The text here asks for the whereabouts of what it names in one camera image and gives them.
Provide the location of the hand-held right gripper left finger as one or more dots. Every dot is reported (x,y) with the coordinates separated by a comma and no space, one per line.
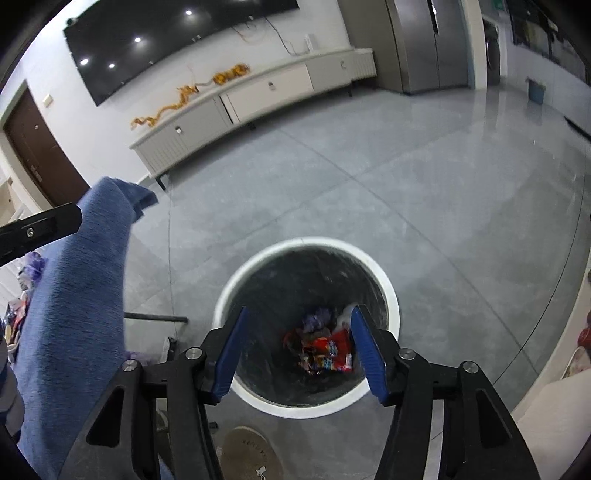
(228,355)

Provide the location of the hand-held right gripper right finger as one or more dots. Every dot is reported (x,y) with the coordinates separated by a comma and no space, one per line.
(369,355)

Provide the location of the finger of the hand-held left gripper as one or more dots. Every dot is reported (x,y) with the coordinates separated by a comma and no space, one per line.
(41,228)

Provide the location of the white trash bin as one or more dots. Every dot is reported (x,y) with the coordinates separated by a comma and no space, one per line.
(304,242)

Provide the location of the pile of colourful wrappers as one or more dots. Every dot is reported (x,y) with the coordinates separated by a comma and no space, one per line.
(330,350)

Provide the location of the colourful snack packets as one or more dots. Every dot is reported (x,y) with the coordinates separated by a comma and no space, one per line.
(30,270)

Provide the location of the brown door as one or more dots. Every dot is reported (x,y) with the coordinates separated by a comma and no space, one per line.
(39,152)

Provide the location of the blue towel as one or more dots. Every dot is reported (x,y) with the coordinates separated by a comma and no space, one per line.
(69,300)

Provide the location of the black metal rod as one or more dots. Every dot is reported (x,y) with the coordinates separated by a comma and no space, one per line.
(152,317)

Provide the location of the golden dragon figurine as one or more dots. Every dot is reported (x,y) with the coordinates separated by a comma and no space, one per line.
(184,94)

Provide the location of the white table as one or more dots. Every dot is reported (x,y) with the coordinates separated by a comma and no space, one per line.
(554,424)

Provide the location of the white television cabinet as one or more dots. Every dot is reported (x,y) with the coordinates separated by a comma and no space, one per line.
(258,94)

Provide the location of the black floor strip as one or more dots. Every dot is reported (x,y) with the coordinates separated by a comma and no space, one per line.
(577,128)

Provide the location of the blue bucket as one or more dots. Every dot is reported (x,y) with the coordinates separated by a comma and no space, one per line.
(536,91)

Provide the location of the grey refrigerator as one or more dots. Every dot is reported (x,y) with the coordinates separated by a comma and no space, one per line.
(425,46)

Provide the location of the black wall television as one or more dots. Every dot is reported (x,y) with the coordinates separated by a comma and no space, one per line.
(161,41)

